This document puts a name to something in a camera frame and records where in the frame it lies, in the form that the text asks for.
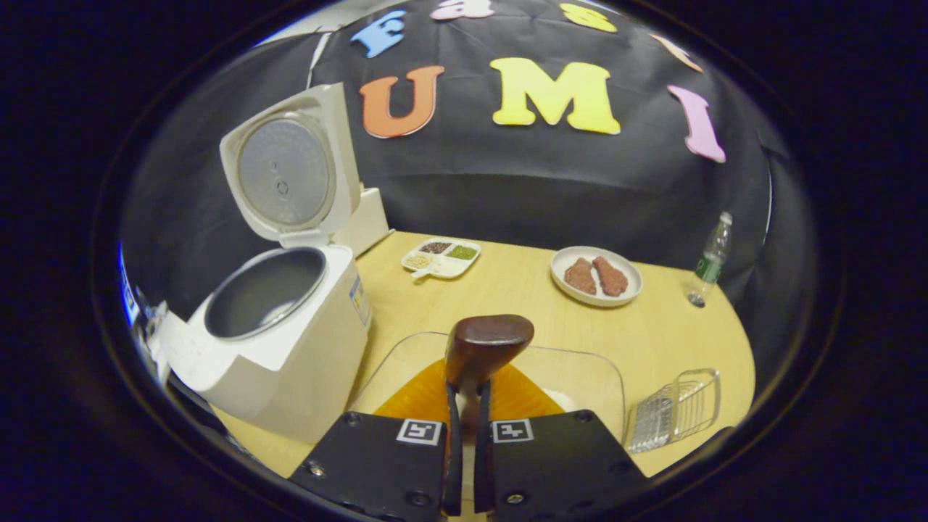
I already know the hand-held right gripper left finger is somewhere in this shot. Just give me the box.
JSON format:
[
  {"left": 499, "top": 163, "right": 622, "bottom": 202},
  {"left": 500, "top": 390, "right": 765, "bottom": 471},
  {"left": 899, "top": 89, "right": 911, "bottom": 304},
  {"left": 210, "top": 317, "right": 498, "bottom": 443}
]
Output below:
[{"left": 288, "top": 359, "right": 465, "bottom": 522}]

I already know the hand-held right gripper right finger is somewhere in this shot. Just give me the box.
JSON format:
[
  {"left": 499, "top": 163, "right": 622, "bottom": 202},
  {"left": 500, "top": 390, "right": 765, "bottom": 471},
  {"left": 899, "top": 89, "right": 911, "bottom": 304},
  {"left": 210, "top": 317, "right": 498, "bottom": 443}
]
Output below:
[{"left": 475, "top": 362, "right": 650, "bottom": 522}]

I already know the clear container of rice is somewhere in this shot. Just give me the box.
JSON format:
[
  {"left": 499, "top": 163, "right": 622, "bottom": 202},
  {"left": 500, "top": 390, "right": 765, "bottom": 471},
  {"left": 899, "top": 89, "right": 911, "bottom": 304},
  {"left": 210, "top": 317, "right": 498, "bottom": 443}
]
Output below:
[{"left": 348, "top": 331, "right": 626, "bottom": 447}]

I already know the white rice cooker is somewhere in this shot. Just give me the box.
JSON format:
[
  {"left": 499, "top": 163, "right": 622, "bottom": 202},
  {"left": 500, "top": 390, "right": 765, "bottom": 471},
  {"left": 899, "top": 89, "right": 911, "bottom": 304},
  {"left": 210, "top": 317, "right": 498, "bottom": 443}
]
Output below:
[{"left": 156, "top": 82, "right": 374, "bottom": 444}]

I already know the clear wire chopstick holder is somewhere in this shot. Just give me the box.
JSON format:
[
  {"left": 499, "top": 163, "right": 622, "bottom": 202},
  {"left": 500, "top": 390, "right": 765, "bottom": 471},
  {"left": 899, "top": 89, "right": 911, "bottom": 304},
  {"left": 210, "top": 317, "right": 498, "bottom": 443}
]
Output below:
[{"left": 625, "top": 368, "right": 721, "bottom": 455}]

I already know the brown wooden spoon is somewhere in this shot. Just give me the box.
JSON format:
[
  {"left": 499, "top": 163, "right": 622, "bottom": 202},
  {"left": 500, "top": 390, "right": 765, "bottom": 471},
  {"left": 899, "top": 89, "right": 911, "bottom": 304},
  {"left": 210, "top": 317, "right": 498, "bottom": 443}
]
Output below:
[{"left": 444, "top": 314, "right": 536, "bottom": 443}]

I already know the white round plate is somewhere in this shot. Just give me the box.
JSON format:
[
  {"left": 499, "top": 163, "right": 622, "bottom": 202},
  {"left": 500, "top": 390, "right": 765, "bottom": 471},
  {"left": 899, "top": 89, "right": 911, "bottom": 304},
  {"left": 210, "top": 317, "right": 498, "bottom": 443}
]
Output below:
[{"left": 550, "top": 246, "right": 644, "bottom": 308}]

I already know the brown meat piece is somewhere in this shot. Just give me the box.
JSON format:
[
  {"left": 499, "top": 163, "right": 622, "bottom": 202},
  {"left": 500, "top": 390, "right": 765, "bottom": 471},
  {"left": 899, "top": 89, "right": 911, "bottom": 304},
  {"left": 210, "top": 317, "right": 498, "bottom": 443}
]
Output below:
[
  {"left": 592, "top": 255, "right": 629, "bottom": 298},
  {"left": 564, "top": 257, "right": 597, "bottom": 295}
]

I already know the white divided grain dish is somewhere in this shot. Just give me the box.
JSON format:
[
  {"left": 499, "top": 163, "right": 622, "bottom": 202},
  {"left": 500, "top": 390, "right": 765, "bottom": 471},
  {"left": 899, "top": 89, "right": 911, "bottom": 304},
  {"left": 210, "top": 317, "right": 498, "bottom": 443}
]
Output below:
[{"left": 401, "top": 237, "right": 482, "bottom": 281}]

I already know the white toaster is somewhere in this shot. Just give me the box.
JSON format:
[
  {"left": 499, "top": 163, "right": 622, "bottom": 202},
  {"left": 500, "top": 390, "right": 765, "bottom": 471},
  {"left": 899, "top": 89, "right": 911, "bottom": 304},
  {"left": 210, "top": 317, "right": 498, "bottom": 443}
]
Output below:
[{"left": 337, "top": 187, "right": 396, "bottom": 258}]

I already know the green label water bottle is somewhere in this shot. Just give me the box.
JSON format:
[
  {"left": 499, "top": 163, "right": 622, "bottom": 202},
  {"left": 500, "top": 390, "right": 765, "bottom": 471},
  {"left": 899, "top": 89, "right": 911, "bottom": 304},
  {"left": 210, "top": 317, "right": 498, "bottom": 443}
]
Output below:
[{"left": 689, "top": 211, "right": 734, "bottom": 305}]

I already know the white side desk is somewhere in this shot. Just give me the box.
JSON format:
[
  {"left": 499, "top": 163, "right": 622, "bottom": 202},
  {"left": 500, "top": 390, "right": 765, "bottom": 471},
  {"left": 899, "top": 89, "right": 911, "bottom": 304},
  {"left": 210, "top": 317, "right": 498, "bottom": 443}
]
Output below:
[{"left": 136, "top": 301, "right": 172, "bottom": 386}]

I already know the black backdrop cloth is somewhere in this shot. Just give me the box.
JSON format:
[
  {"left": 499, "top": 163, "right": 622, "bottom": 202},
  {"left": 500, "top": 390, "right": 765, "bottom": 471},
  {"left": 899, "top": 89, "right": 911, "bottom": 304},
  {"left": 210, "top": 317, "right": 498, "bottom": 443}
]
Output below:
[{"left": 120, "top": 0, "right": 816, "bottom": 363}]

